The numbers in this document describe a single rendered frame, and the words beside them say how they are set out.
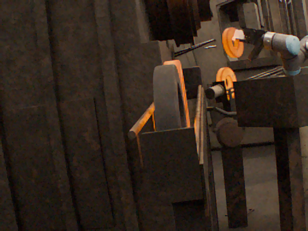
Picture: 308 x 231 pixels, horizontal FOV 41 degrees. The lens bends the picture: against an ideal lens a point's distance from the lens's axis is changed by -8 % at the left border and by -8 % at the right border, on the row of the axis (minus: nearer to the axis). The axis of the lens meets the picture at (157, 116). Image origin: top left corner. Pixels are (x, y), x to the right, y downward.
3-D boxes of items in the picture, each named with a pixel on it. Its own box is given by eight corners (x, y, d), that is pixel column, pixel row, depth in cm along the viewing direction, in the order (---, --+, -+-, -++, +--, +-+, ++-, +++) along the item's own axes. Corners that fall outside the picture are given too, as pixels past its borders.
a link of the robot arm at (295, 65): (307, 66, 210) (304, 47, 201) (293, 80, 207) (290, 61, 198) (293, 61, 216) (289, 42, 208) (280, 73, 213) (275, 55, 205)
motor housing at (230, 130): (225, 231, 205) (215, 123, 201) (224, 218, 227) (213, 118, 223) (251, 227, 203) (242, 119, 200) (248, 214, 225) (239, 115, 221)
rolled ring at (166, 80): (177, 59, 79) (159, 61, 79) (171, 70, 61) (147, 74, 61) (191, 158, 82) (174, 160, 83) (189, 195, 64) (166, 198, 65)
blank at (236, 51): (219, 29, 215) (224, 27, 212) (234, 28, 226) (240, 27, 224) (225, 59, 216) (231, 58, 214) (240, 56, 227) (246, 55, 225)
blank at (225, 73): (225, 104, 226) (230, 103, 224) (212, 81, 219) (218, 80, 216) (234, 84, 235) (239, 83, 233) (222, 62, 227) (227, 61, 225)
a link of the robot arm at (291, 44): (295, 60, 197) (292, 44, 191) (272, 56, 205) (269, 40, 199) (302, 48, 201) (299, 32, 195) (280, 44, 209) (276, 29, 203)
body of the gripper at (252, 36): (250, 27, 216) (271, 30, 208) (248, 44, 218) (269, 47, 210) (243, 27, 210) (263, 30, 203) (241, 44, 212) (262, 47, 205)
